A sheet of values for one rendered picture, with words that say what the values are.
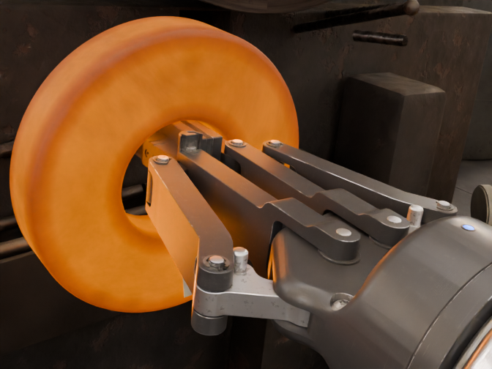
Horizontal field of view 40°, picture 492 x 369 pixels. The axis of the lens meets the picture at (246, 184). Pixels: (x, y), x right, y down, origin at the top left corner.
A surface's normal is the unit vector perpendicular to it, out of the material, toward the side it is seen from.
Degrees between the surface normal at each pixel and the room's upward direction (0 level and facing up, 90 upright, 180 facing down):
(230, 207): 90
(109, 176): 93
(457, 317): 47
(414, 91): 22
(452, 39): 90
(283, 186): 90
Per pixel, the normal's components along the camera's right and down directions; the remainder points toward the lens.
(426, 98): 0.57, -0.04
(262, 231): -0.80, 0.14
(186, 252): -0.92, 0.04
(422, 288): -0.48, -0.54
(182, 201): 0.12, -0.91
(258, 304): 0.04, 0.40
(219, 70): 0.57, 0.39
